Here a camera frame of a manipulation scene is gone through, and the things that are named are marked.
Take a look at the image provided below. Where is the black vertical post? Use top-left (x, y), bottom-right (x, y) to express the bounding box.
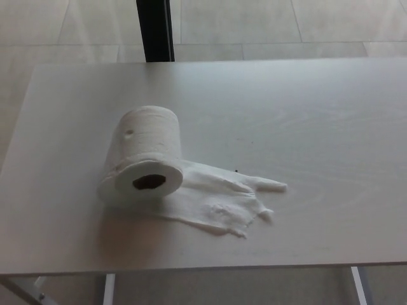
top-left (136, 0), bottom-right (176, 62)

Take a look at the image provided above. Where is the white toilet paper roll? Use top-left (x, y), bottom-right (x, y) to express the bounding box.
top-left (97, 105), bottom-right (289, 239)

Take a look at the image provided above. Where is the white metal table leg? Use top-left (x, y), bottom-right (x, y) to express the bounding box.
top-left (350, 266), bottom-right (369, 305)
top-left (102, 273), bottom-right (116, 305)

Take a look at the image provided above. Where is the grey diagonal table brace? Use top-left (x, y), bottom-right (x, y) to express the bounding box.
top-left (0, 275), bottom-right (53, 305)

